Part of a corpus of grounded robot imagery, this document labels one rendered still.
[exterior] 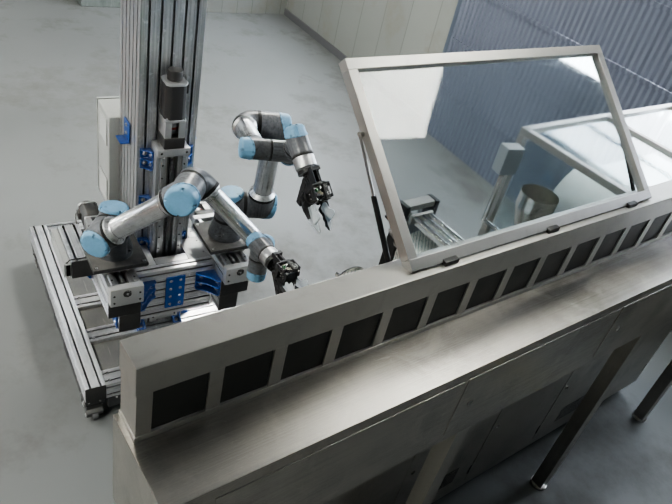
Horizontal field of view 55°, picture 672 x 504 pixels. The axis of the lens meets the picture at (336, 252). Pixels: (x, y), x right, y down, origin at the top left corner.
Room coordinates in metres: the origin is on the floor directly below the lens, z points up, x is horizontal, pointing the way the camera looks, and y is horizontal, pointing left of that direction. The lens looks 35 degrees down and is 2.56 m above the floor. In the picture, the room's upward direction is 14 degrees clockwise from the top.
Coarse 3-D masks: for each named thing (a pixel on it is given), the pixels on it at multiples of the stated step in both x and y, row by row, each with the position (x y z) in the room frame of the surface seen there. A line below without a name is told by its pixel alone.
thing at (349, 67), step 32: (352, 64) 1.57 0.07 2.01; (384, 64) 1.64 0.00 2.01; (416, 64) 1.71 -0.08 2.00; (448, 64) 1.80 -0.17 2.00; (352, 96) 1.52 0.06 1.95; (384, 160) 1.43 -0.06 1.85; (384, 192) 1.38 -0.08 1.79; (640, 192) 2.00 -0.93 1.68; (544, 224) 1.64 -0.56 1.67; (384, 256) 1.32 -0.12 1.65; (416, 256) 1.30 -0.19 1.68; (448, 256) 1.36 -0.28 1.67
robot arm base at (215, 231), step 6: (216, 222) 2.33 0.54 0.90; (222, 222) 2.32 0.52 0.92; (210, 228) 2.34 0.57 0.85; (216, 228) 2.32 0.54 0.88; (222, 228) 2.32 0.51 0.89; (228, 228) 2.33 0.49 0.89; (210, 234) 2.33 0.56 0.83; (216, 234) 2.32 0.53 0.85; (222, 234) 2.32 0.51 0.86; (228, 234) 2.32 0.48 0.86; (234, 234) 2.34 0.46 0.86; (216, 240) 2.31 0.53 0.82; (222, 240) 2.31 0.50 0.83; (228, 240) 2.31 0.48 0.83; (234, 240) 2.33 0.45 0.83
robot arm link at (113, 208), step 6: (102, 204) 2.05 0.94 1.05; (108, 204) 2.07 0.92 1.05; (114, 204) 2.08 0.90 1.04; (120, 204) 2.09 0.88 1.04; (126, 204) 2.11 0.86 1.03; (102, 210) 2.02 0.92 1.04; (108, 210) 2.02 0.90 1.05; (114, 210) 2.03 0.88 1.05; (120, 210) 2.04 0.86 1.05; (126, 210) 2.06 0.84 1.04; (114, 216) 2.02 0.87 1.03
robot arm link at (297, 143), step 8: (288, 128) 1.95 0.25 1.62; (296, 128) 1.95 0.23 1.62; (304, 128) 1.97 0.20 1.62; (288, 136) 1.94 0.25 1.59; (296, 136) 1.93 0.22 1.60; (304, 136) 1.94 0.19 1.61; (288, 144) 1.93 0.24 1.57; (296, 144) 1.91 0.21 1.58; (304, 144) 1.92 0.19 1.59; (288, 152) 1.95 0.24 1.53; (296, 152) 1.90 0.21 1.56; (304, 152) 1.90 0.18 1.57; (312, 152) 1.92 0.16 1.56
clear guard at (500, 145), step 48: (384, 96) 1.58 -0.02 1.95; (432, 96) 1.69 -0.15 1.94; (480, 96) 1.81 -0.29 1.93; (528, 96) 1.94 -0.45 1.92; (576, 96) 2.10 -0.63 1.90; (384, 144) 1.48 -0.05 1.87; (432, 144) 1.58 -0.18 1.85; (480, 144) 1.69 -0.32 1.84; (528, 144) 1.82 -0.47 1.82; (576, 144) 1.96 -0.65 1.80; (624, 144) 2.12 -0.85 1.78; (432, 192) 1.48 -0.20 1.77; (480, 192) 1.58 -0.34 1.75; (528, 192) 1.69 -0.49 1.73; (576, 192) 1.82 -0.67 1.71; (624, 192) 1.97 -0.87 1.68; (432, 240) 1.38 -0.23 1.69
